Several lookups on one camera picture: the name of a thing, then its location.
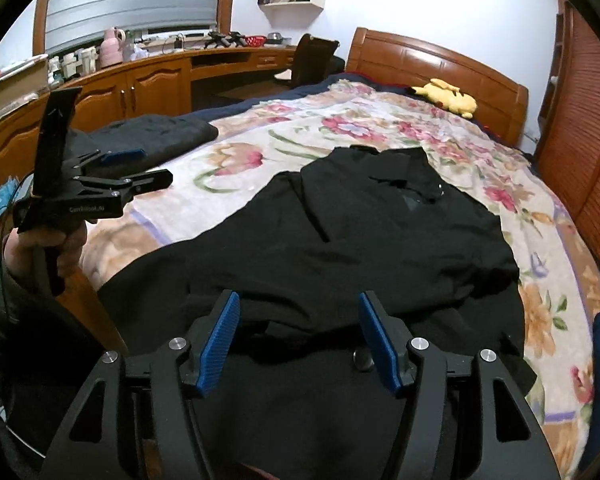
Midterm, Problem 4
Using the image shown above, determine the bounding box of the pink jug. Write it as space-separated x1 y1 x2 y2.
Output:
99 27 127 67

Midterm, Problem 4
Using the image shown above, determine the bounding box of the cardboard box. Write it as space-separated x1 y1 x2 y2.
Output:
0 56 49 112

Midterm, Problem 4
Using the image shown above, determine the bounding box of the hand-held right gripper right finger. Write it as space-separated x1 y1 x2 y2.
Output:
358 291 561 480

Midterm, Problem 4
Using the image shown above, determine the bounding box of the black button coat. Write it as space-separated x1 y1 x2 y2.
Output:
97 145 538 480

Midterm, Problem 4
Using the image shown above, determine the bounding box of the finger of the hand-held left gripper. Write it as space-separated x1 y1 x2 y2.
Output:
62 148 147 178
72 170 174 206

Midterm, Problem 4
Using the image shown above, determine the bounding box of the dark grey folded garment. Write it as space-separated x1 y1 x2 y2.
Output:
96 114 219 172

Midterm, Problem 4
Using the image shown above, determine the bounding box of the wooden desk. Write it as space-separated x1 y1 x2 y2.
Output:
0 40 347 213

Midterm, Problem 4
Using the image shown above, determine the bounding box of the wooden headboard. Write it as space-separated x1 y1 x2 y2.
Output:
345 26 530 148

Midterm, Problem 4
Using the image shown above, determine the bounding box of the floral blanket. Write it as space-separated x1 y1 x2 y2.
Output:
80 77 600 480

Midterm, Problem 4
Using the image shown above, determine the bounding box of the navy blue bedsheet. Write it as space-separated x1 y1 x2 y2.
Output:
195 71 416 125

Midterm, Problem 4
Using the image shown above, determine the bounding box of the grey window blind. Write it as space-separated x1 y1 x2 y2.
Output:
44 0 219 57

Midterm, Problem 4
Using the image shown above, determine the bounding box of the person's left hand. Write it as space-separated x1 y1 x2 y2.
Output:
2 221 89 288

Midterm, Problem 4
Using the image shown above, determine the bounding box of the yellow plush toy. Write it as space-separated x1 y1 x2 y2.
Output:
411 78 479 120

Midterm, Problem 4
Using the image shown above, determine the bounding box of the brown chair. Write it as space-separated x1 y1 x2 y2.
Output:
274 33 347 92

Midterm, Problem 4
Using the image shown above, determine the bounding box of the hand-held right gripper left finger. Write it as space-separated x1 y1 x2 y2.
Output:
40 290 241 480

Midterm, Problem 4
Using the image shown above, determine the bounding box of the person's left forearm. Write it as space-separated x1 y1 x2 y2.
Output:
0 255 113 480

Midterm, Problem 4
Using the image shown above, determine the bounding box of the wooden louvered wardrobe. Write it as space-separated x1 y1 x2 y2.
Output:
534 0 600 313

